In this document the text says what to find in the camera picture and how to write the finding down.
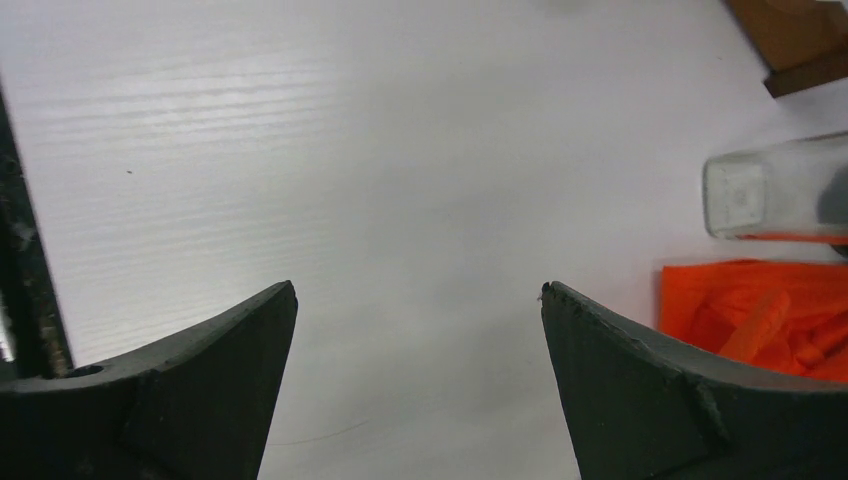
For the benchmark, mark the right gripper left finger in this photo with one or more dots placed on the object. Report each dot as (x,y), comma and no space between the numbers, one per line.
(197,404)

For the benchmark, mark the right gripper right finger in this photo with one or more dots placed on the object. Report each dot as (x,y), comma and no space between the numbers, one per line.
(640,404)

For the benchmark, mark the small clear glass bottle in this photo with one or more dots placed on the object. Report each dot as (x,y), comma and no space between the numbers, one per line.
(791,191)

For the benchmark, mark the brown wooden wine rack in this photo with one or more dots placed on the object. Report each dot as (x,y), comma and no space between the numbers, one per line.
(803,44)

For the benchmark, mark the orange cloth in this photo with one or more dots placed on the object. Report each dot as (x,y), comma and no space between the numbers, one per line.
(785,317)

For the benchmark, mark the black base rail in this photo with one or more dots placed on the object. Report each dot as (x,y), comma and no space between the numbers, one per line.
(37,335)

